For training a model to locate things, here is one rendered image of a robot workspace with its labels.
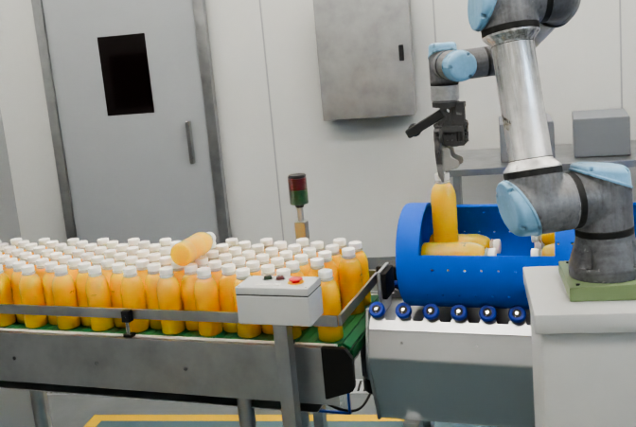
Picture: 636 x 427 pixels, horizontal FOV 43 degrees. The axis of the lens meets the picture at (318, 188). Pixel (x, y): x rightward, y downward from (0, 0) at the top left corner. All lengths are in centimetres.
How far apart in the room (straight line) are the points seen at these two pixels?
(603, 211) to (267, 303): 86
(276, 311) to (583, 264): 78
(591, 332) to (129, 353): 137
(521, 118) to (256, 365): 106
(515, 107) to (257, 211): 424
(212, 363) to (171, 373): 14
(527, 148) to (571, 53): 385
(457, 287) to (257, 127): 368
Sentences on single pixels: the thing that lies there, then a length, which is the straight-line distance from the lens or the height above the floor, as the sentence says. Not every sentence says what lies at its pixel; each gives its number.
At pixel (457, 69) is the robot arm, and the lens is 202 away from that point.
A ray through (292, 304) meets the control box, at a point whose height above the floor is 106.
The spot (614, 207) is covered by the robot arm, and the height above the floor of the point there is 133.
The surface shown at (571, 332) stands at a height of 111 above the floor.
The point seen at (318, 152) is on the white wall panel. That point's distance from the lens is 559.
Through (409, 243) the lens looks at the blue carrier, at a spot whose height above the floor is 116.
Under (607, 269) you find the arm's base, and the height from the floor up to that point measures 121.
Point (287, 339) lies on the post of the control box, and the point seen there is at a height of 95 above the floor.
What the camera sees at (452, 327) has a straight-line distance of 220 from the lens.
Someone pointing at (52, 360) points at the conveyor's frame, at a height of 81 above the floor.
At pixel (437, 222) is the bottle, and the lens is 221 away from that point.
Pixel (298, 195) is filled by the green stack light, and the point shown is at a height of 119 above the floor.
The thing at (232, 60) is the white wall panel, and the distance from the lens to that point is 566.
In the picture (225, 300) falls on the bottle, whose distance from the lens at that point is 233.
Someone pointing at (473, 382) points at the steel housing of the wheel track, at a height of 78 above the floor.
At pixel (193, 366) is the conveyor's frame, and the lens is 238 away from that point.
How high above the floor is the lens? 172
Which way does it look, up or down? 11 degrees down
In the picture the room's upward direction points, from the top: 5 degrees counter-clockwise
